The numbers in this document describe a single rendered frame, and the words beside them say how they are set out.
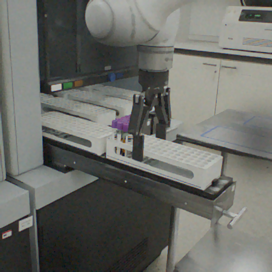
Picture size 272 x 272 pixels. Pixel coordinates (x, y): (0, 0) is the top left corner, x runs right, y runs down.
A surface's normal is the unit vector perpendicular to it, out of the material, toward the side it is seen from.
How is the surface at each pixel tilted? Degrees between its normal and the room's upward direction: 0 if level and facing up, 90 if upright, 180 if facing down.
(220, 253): 0
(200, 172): 90
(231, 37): 90
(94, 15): 95
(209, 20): 90
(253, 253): 0
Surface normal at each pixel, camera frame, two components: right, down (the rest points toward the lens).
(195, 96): -0.59, 0.24
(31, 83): 0.81, 0.22
